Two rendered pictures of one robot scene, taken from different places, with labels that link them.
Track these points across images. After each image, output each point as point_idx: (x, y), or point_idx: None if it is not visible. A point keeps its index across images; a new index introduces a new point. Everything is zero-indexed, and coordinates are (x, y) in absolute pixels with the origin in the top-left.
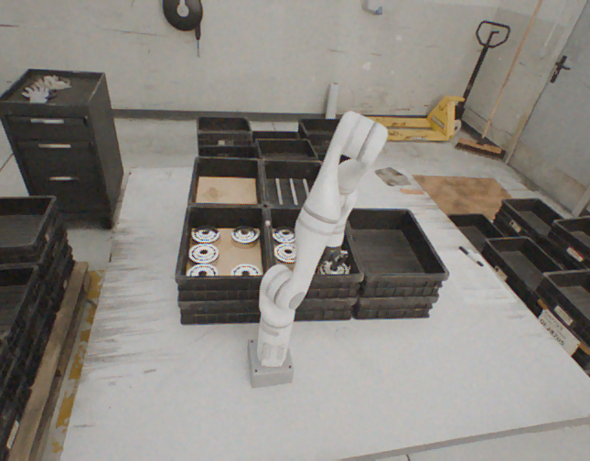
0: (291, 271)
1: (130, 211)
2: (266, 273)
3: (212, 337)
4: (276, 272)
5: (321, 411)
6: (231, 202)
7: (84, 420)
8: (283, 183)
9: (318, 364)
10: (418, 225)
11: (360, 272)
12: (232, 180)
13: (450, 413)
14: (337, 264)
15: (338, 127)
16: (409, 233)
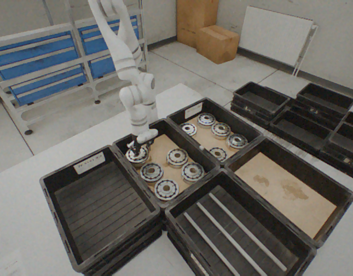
0: (143, 80)
1: (326, 170)
2: (152, 74)
3: None
4: (148, 73)
5: (120, 127)
6: (268, 190)
7: (196, 95)
8: (272, 269)
9: None
10: (64, 237)
11: (114, 144)
12: (311, 225)
13: (56, 153)
14: (134, 149)
15: None
16: (76, 252)
